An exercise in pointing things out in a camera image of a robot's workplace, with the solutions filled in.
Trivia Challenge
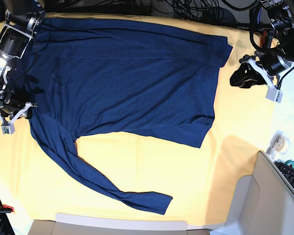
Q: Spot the white cardboard box bottom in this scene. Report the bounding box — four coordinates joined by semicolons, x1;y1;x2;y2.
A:
28;213;209;235

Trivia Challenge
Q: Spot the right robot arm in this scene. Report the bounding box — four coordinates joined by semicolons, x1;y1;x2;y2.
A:
0;0;46;125

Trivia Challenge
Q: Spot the red clamp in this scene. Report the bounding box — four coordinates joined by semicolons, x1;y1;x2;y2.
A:
260;29;275;48
0;205;14;213

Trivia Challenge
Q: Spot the dark blue long-sleeve shirt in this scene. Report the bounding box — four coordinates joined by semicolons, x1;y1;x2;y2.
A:
11;18;232;214

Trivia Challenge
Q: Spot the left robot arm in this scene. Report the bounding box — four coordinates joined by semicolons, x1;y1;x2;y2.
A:
230;0;294;89

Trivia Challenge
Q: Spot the red clamp top right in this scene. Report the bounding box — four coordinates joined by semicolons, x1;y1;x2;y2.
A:
260;29;275;48

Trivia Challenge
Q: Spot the clear tape dispenser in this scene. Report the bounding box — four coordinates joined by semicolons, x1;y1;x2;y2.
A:
266;130;291;155

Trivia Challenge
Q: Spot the green tape roll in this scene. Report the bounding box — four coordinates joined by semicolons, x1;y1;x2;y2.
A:
285;160;294;168

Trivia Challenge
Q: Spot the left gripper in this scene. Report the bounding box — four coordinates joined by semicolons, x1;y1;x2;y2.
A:
230;53;292;89

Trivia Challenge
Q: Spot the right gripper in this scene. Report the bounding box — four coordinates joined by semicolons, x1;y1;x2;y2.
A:
0;94;30;120

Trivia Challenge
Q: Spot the red clamp bottom left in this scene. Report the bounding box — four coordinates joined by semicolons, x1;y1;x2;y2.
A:
0;205;14;213

